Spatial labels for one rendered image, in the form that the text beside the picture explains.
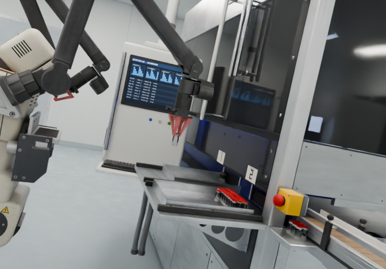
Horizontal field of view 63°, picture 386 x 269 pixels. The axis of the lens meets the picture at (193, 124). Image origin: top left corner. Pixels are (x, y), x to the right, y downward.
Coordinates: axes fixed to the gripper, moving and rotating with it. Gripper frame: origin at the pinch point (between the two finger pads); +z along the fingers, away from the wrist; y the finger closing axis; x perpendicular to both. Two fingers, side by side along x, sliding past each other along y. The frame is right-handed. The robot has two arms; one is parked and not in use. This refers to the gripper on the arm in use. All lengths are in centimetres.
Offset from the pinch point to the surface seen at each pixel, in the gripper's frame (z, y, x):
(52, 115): 57, 36, 550
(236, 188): 22, 47, 15
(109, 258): 112, 34, 120
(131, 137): 15, 17, 87
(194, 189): 23.7, 21.7, 12.6
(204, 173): 23, 46, 42
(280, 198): 12.7, 27.2, -29.2
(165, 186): 24.3, 8.9, 15.8
